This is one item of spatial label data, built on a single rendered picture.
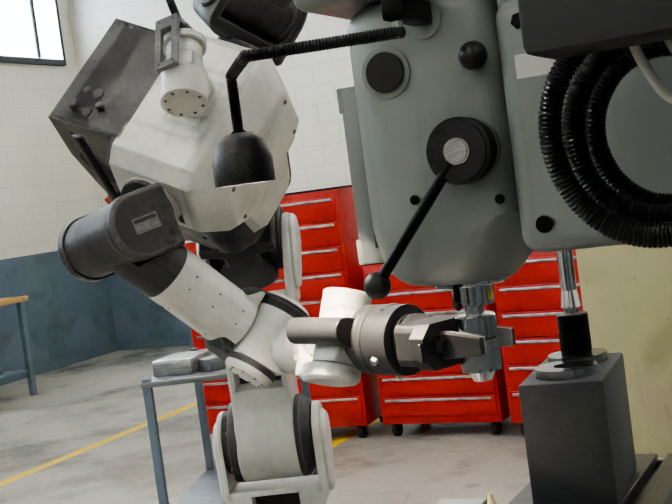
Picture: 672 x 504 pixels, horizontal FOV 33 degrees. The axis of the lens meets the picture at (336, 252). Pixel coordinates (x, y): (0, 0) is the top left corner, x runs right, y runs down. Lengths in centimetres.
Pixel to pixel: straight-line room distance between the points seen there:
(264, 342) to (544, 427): 42
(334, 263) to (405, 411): 92
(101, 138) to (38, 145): 1065
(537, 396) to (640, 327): 144
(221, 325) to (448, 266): 52
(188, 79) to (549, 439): 71
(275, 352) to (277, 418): 34
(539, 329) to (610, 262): 304
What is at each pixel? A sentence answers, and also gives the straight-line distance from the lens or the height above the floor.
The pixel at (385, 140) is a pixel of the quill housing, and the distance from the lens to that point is 126.
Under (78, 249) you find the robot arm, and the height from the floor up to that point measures 140.
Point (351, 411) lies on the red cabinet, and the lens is 665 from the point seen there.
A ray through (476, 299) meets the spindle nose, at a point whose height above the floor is 129.
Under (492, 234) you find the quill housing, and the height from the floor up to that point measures 136.
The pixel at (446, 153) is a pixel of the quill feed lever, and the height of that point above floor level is 145.
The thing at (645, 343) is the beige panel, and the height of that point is 94.
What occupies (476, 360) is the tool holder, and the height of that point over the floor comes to 122.
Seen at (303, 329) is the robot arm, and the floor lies 126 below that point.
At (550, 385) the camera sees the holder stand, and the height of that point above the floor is 112.
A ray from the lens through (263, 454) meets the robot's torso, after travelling 200.
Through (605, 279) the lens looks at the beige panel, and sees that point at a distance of 307.
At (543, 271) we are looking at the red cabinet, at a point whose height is 88.
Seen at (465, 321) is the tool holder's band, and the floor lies 126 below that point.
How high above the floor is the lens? 143
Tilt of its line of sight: 3 degrees down
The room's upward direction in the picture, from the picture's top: 8 degrees counter-clockwise
